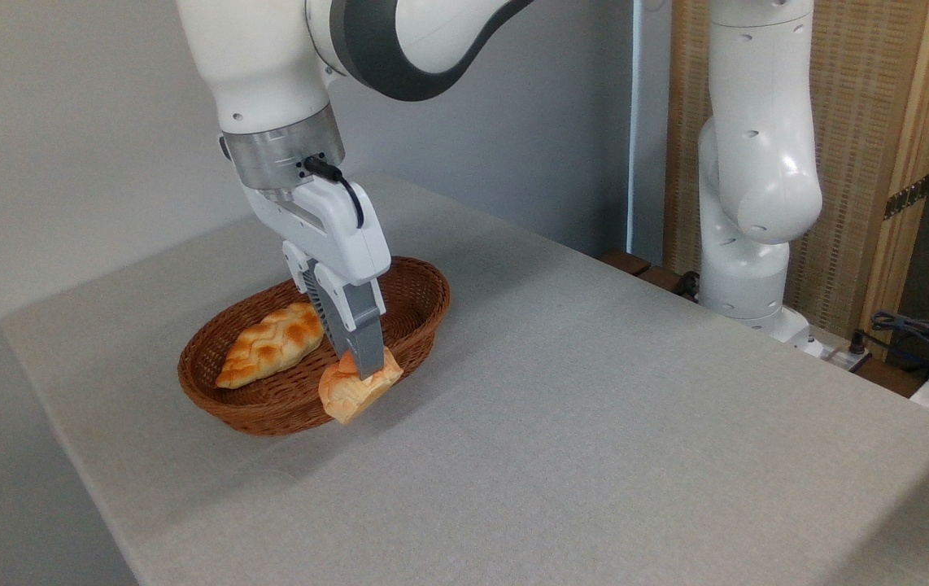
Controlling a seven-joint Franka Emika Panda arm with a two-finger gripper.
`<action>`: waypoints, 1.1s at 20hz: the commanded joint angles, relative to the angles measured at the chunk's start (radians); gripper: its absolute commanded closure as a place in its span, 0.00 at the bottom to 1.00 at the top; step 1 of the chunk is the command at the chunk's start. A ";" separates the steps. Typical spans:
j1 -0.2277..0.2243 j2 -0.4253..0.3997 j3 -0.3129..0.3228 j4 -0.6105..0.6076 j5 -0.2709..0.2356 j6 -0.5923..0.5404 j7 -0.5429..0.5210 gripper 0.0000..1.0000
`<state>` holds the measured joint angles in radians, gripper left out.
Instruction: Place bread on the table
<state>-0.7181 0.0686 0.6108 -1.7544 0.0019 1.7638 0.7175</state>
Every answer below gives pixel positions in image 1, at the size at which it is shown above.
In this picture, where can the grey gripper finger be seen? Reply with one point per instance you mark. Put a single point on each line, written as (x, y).
(359, 325)
(295, 264)

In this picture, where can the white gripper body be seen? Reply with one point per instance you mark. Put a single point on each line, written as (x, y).
(342, 232)

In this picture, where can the small round bread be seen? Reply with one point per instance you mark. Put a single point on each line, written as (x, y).
(355, 395)

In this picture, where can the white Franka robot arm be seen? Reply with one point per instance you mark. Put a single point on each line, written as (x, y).
(261, 57)

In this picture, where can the long braided bread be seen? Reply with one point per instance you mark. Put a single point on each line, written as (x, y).
(269, 346)

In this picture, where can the brown wicker basket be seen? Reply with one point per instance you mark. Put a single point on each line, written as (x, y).
(285, 407)

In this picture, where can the dark wooden base board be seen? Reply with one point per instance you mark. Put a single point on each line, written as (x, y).
(625, 261)

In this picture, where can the white vertical conduit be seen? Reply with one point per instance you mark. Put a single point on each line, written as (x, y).
(634, 122)

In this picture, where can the wooden woven folding screen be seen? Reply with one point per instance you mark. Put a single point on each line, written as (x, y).
(867, 122)

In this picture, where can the black screen hinge bracket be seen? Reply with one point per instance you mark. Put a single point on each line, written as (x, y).
(908, 196)

